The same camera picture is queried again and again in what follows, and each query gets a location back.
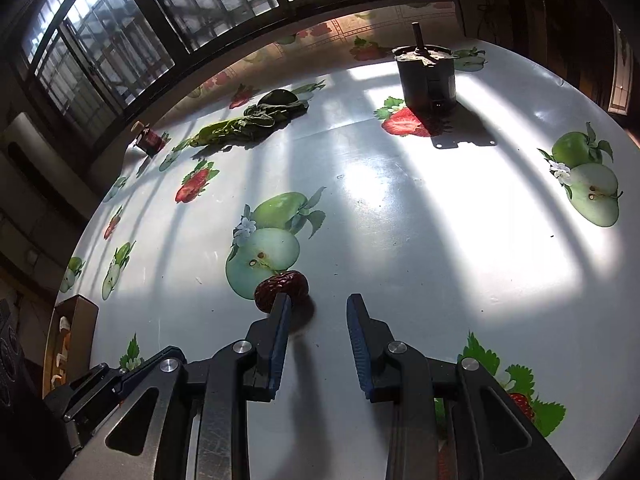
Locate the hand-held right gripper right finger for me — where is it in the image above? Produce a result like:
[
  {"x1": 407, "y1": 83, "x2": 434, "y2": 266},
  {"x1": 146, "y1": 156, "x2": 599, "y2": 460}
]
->
[{"x1": 346, "y1": 293, "x2": 576, "y2": 480}]

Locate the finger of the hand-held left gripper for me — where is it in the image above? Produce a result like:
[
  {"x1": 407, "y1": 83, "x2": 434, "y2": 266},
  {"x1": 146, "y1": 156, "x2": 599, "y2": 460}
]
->
[
  {"x1": 62, "y1": 352, "x2": 173, "y2": 423},
  {"x1": 65, "y1": 400, "x2": 119, "y2": 455}
]

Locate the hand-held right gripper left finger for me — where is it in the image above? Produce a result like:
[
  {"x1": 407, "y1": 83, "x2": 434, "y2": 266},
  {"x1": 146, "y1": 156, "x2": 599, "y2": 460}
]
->
[{"x1": 60, "y1": 292, "x2": 293, "y2": 480}]

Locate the wrinkled red date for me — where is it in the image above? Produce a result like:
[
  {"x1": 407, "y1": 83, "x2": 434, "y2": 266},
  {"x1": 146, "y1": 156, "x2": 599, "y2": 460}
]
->
[{"x1": 254, "y1": 270, "x2": 310, "y2": 315}]

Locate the shallow cardboard box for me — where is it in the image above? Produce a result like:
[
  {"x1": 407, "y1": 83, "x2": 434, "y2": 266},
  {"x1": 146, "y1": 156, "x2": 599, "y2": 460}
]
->
[{"x1": 42, "y1": 295, "x2": 99, "y2": 398}]

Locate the fruit-printed tablecloth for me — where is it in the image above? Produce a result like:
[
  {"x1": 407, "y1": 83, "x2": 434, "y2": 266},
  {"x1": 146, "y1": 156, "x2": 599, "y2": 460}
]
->
[{"x1": 45, "y1": 0, "x2": 640, "y2": 480}]

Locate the green leafy vegetable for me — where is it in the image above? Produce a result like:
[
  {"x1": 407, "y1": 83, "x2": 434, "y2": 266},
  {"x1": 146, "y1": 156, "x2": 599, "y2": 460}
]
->
[{"x1": 189, "y1": 89, "x2": 310, "y2": 148}]

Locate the small dark cylinder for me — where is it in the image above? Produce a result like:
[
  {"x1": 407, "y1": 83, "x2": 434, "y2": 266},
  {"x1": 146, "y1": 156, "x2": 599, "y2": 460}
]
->
[{"x1": 133, "y1": 122, "x2": 168, "y2": 157}]

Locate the grey metal motor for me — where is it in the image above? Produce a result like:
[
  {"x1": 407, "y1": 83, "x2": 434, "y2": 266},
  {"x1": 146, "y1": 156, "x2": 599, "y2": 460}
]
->
[{"x1": 391, "y1": 22, "x2": 457, "y2": 111}]

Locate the barred window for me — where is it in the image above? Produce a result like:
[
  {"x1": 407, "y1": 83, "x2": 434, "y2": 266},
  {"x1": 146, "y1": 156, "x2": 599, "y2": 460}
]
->
[{"x1": 20, "y1": 0, "x2": 463, "y2": 133}]

